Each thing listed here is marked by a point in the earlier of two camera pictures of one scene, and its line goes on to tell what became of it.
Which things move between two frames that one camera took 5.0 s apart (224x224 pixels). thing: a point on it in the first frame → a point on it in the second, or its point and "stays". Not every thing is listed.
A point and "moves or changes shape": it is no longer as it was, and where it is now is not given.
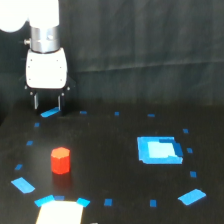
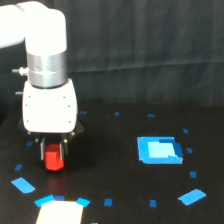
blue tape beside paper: x=83 y=202 stays
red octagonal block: x=60 y=160 moves or changes shape
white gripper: x=47 y=73 → x=51 y=111
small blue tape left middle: x=29 y=142 stays
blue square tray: x=159 y=150 stays
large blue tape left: x=23 y=185 stays
